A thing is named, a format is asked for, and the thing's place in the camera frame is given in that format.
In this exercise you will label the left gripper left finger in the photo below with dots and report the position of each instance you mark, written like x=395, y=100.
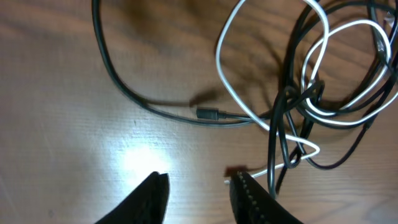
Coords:
x=146, y=204

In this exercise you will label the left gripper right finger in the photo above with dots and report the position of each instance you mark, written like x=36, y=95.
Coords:
x=251, y=203

